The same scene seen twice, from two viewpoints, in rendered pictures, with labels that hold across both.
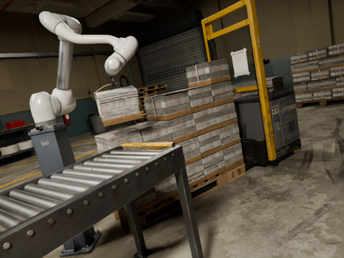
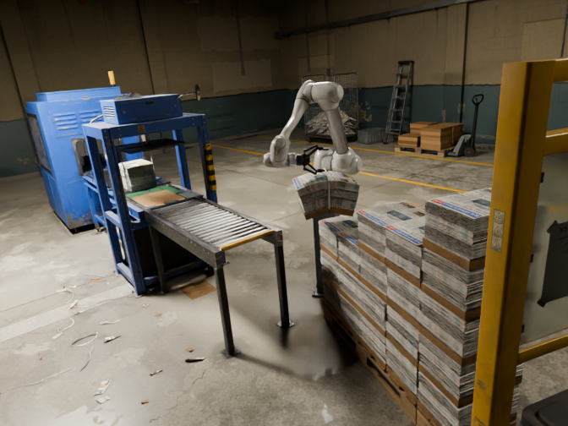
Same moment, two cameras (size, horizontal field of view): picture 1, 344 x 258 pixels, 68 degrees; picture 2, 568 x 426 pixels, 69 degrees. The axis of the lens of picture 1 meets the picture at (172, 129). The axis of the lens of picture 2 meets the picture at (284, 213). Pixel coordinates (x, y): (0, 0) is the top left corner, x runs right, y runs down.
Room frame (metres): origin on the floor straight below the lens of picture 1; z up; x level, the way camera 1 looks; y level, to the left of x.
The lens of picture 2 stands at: (2.38, -2.30, 1.88)
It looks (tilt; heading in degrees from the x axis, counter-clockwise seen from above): 19 degrees down; 104
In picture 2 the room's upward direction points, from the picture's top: 5 degrees counter-clockwise
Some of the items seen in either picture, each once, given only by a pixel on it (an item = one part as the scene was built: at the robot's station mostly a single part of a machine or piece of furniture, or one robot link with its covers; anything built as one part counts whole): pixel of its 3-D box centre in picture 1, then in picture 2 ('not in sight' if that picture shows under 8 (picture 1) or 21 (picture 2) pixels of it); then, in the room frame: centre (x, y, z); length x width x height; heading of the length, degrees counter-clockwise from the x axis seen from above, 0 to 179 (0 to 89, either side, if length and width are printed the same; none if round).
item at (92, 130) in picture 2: not in sight; (144, 124); (0.22, 1.26, 1.50); 0.94 x 0.68 x 0.10; 50
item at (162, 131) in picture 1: (167, 161); (385, 300); (2.41, 0.11, 0.42); 1.17 x 0.39 x 0.83; 123
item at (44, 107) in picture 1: (43, 106); (324, 161); (1.95, 0.92, 1.17); 0.18 x 0.16 x 0.22; 158
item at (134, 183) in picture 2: not in sight; (136, 174); (-0.21, 1.63, 0.93); 0.38 x 0.30 x 0.26; 140
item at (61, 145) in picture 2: not in sight; (90, 146); (-1.82, 3.05, 1.04); 1.51 x 1.30 x 2.07; 140
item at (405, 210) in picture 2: (165, 93); (395, 212); (2.46, -0.01, 1.06); 0.37 x 0.29 x 0.01; 34
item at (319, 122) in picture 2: not in sight; (330, 109); (1.13, 8.57, 0.85); 1.21 x 0.83 x 1.71; 140
